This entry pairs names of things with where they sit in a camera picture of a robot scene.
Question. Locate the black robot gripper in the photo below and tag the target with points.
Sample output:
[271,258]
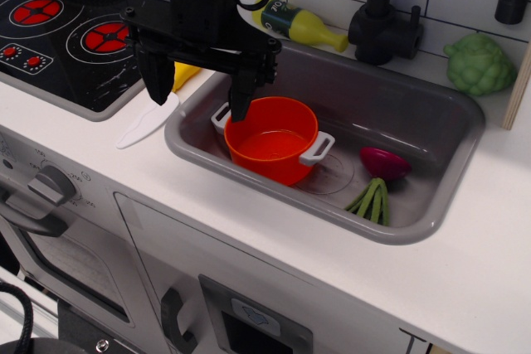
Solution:
[211,34]

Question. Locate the grey dishwasher control panel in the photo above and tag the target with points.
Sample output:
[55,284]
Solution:
[242,325]

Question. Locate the purple toy beet green leaves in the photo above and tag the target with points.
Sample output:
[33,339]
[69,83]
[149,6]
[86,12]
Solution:
[383,166]

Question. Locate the black cabinet door handle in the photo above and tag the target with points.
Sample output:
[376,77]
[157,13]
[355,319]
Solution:
[171,305]

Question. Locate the black toy stovetop red burners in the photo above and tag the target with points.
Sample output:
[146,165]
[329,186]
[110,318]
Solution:
[70,55]

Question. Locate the orange toy pot white handles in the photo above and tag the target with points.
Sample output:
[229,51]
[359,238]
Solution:
[279,139]

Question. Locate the white toy knife yellow handle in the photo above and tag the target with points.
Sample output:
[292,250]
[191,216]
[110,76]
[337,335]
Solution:
[155,116]

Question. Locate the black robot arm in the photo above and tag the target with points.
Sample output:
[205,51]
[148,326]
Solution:
[209,34]

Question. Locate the grey oven door handle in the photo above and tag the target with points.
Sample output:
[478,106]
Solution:
[48,225]

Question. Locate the black toy faucet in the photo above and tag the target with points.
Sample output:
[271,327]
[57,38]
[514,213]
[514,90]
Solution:
[379,34]

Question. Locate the grey oven knob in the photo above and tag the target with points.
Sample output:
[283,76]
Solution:
[52,185]

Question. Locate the green toy artichoke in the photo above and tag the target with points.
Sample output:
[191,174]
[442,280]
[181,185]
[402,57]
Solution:
[478,66]

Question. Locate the yellow green toy oil bottle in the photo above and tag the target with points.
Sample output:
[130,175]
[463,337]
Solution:
[298,24]

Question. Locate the grey plastic sink basin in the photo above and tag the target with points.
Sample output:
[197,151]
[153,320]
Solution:
[434,128]

